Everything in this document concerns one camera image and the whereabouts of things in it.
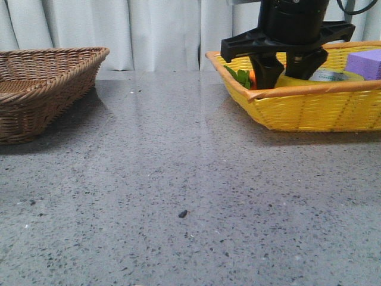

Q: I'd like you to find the small black debris piece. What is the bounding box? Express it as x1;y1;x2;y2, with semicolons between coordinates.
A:
178;210;188;218

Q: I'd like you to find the yellow wicker basket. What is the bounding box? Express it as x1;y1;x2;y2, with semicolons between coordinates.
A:
206;51;380;132

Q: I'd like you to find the brown wicker basket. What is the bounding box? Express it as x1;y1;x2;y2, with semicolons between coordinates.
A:
1;47;110;145

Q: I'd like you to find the orange toy carrot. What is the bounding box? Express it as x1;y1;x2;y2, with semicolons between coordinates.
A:
223;63;287;91

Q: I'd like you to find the yellow tape roll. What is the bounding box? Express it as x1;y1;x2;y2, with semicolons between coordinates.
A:
275;68;364;88

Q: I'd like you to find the purple foam block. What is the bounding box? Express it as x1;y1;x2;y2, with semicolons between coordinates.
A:
345;49;380;80

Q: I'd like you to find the black cable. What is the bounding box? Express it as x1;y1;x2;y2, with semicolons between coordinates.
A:
336;0;376;15

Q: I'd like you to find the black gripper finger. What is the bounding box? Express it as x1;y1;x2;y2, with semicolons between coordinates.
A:
249;53;285;89
285;48;328;80

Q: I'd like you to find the white curtain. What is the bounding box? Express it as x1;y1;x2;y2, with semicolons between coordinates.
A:
0;0;381;72

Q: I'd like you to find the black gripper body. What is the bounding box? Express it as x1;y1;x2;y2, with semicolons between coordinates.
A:
220;1;355;63

